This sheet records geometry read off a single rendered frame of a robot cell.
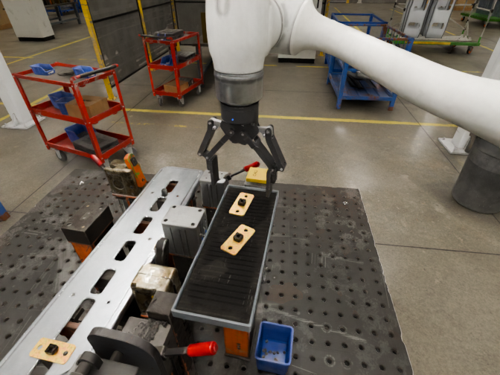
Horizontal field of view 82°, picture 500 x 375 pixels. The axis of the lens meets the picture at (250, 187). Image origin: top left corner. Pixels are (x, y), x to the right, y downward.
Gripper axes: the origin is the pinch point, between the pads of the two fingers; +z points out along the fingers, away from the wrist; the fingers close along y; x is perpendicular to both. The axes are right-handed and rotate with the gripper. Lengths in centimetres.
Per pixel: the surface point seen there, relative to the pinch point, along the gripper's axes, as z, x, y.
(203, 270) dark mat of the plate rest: 6.2, 21.0, 0.0
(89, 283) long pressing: 22.1, 23.5, 32.0
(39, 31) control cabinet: 96, -608, 833
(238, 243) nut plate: 5.9, 12.7, -4.0
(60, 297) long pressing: 22, 29, 36
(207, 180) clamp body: 16.2, -18.7, 19.7
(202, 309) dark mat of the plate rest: 6.2, 28.3, -3.4
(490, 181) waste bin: 91, -182, -135
